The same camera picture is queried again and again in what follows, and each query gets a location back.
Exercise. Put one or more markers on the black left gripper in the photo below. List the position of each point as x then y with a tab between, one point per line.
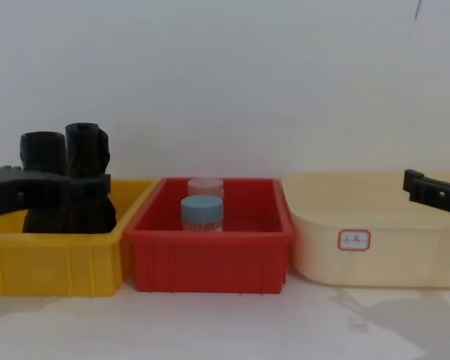
0	191

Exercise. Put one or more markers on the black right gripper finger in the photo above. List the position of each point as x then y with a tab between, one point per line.
435	193

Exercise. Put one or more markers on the yellow plastic bin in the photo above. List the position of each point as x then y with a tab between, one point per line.
60	258

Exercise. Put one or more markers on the cream plastic basin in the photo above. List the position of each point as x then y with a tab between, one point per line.
397	262

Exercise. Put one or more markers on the white label with red border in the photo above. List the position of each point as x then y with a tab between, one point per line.
354	240

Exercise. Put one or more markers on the clear jar with blue lid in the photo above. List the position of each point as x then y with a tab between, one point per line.
201	212

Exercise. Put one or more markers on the clear jar with pink lid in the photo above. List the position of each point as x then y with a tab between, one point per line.
205	186

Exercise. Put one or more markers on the red plastic bin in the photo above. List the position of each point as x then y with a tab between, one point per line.
210	258

